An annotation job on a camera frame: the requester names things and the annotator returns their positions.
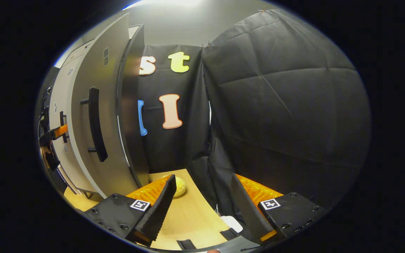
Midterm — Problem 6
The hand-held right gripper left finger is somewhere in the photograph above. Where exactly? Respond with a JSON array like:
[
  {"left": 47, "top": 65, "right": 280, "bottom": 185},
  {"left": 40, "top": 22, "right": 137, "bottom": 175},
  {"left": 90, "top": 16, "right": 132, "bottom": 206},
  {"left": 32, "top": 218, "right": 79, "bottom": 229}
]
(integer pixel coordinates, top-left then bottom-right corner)
[{"left": 83, "top": 175, "right": 177, "bottom": 246}]

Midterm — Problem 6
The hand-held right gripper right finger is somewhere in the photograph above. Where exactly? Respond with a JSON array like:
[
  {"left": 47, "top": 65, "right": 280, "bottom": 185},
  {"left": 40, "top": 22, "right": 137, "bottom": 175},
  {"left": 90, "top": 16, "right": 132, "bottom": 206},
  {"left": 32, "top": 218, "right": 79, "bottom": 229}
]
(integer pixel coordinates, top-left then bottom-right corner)
[{"left": 231, "top": 173, "right": 328, "bottom": 243}]

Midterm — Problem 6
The grey shoe cabinet door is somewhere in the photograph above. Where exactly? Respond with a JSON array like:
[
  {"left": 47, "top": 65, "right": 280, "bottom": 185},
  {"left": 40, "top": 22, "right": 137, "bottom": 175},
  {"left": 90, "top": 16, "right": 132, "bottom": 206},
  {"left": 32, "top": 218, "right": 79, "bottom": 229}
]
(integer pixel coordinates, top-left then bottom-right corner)
[
  {"left": 70, "top": 12, "right": 151, "bottom": 199},
  {"left": 50, "top": 65, "right": 83, "bottom": 192}
]

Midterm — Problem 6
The grey double-door shoe cabinet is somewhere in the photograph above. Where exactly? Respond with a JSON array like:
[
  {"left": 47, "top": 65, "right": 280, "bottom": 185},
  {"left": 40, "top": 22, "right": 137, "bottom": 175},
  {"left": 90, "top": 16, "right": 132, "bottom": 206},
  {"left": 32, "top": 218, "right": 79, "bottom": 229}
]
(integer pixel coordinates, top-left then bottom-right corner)
[{"left": 48, "top": 12, "right": 151, "bottom": 201}]

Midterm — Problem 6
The white plastic object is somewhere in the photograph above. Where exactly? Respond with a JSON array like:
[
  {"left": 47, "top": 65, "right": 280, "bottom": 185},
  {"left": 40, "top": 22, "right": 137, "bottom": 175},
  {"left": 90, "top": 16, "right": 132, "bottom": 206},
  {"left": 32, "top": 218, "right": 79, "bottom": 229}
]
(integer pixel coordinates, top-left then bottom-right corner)
[{"left": 220, "top": 215, "right": 243, "bottom": 233}]

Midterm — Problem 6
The black table clamp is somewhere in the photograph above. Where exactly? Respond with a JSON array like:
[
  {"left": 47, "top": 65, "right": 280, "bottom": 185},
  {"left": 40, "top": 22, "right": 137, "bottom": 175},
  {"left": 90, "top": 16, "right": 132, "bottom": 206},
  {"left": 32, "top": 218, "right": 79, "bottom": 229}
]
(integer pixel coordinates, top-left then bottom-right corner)
[
  {"left": 177, "top": 240, "right": 197, "bottom": 251},
  {"left": 220, "top": 228, "right": 240, "bottom": 241}
]

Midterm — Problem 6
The yellow bun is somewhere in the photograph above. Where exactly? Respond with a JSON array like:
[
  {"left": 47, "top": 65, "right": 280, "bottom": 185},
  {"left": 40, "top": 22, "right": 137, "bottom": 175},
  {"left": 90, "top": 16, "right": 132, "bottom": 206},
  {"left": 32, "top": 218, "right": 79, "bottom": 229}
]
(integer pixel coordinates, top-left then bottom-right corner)
[{"left": 173, "top": 176, "right": 187, "bottom": 198}]

